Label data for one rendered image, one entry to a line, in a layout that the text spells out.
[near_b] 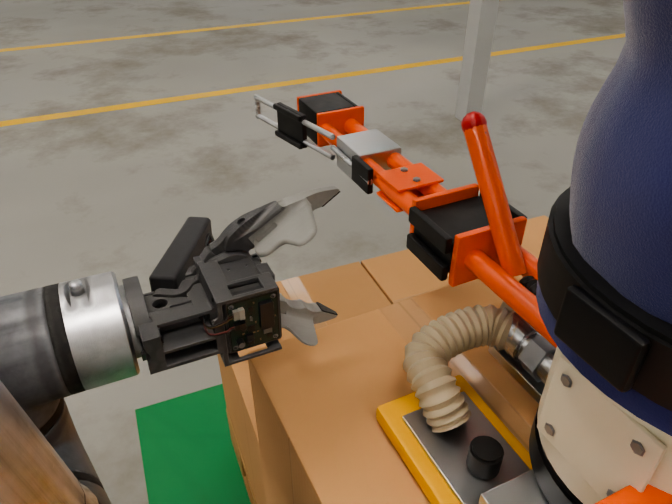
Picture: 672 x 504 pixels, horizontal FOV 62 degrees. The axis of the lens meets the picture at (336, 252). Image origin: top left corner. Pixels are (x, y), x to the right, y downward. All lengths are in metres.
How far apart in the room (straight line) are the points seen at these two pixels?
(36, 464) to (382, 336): 0.40
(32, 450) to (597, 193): 0.33
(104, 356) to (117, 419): 1.43
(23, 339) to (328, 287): 0.98
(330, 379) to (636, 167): 0.40
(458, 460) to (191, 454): 1.29
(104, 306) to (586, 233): 0.34
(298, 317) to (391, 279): 0.84
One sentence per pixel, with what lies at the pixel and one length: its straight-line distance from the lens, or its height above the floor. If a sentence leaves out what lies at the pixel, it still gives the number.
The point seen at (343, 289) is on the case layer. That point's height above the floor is 0.54.
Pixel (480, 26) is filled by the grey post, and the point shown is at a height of 0.60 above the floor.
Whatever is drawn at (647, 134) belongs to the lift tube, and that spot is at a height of 1.29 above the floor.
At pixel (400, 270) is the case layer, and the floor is 0.54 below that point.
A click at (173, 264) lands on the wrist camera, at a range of 0.51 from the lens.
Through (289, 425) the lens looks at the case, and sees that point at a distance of 0.57.
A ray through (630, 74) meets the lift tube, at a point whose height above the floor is 1.31.
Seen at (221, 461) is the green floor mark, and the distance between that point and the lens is 1.71.
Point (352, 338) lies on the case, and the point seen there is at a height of 0.94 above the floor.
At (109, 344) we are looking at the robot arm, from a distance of 0.46.
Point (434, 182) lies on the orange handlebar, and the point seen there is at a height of 1.09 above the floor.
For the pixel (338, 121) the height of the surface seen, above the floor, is 1.09.
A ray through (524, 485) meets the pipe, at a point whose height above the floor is 1.00.
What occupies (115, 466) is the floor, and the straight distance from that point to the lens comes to 1.79.
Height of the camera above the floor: 1.39
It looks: 35 degrees down
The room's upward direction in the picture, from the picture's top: straight up
